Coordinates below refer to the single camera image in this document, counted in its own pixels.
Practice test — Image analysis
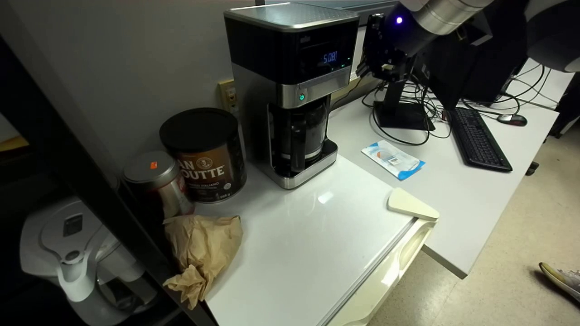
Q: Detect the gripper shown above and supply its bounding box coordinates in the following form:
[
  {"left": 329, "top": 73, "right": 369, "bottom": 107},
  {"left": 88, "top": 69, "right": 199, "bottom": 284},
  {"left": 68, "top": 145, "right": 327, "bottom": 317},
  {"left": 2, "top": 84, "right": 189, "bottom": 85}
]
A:
[{"left": 357, "top": 11, "right": 427, "bottom": 83}]

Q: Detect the black and silver coffee maker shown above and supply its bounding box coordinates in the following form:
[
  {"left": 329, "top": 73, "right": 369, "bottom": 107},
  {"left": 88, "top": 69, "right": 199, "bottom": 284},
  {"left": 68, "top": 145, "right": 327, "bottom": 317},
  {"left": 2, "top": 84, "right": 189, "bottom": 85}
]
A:
[{"left": 223, "top": 2, "right": 360, "bottom": 190}]

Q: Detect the glass coffee carafe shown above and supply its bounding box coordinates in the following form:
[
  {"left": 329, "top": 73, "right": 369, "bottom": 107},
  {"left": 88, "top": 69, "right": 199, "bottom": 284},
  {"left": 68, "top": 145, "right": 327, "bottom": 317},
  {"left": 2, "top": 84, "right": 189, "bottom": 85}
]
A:
[{"left": 272, "top": 101, "right": 329, "bottom": 175}]

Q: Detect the large brown coffee can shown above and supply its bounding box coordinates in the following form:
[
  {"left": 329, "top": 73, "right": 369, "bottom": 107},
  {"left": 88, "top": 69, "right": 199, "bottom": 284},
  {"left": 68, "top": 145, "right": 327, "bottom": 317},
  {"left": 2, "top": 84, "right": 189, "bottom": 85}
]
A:
[{"left": 159, "top": 107, "right": 248, "bottom": 203}]

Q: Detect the small silver coffee can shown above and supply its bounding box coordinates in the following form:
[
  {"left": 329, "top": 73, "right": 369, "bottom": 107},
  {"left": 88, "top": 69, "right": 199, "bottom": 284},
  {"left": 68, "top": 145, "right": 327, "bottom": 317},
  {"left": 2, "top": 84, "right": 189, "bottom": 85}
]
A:
[{"left": 123, "top": 151, "right": 196, "bottom": 221}]

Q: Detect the black monitor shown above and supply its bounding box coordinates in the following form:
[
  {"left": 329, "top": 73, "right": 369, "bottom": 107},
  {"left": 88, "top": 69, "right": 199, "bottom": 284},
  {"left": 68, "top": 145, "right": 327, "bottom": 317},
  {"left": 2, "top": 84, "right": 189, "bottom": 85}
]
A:
[{"left": 372, "top": 0, "right": 532, "bottom": 131}]

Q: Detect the blue and white packet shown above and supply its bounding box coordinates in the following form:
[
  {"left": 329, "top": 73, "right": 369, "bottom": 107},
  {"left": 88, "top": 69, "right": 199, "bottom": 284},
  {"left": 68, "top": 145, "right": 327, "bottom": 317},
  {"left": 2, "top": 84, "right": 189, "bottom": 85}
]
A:
[{"left": 361, "top": 140, "right": 426, "bottom": 182}]

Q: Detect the black keyboard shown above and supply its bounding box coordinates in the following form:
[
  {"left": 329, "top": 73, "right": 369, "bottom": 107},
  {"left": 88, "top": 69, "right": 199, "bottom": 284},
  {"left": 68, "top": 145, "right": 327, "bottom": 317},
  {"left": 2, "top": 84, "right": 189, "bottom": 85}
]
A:
[{"left": 446, "top": 107, "right": 514, "bottom": 173}]

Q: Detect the black computer mouse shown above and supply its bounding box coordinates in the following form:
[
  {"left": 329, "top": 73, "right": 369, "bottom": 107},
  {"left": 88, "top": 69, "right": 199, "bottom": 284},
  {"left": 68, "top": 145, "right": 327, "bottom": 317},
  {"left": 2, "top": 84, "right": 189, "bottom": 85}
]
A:
[{"left": 497, "top": 114, "right": 528, "bottom": 127}]

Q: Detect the beige wedge-shaped piece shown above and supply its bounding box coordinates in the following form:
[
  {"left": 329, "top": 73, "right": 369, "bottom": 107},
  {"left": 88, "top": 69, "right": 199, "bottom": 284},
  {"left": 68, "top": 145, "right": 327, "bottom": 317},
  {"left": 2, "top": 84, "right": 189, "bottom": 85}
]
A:
[{"left": 387, "top": 187, "right": 440, "bottom": 222}]

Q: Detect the crumpled brown paper bag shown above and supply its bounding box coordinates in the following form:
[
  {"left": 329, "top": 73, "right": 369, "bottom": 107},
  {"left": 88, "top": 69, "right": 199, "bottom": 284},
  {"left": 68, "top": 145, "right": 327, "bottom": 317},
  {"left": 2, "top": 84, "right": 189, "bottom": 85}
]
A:
[{"left": 163, "top": 214, "right": 244, "bottom": 311}]

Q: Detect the white water filter pitcher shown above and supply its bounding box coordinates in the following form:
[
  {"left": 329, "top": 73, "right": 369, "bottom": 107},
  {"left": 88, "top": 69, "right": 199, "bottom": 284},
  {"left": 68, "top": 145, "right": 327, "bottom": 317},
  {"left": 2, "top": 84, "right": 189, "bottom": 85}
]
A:
[{"left": 19, "top": 196, "right": 159, "bottom": 326}]

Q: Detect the black cable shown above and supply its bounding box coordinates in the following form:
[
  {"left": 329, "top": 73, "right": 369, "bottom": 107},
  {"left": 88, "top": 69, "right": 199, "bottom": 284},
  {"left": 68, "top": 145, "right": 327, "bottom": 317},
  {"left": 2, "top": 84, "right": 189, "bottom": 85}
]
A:
[
  {"left": 461, "top": 63, "right": 559, "bottom": 119},
  {"left": 362, "top": 81, "right": 453, "bottom": 147}
]

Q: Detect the beige wall socket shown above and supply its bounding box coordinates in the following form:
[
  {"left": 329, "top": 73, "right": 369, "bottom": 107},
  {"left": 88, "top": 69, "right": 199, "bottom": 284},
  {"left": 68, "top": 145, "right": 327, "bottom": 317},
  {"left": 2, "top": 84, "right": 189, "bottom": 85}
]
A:
[{"left": 218, "top": 79, "right": 240, "bottom": 115}]

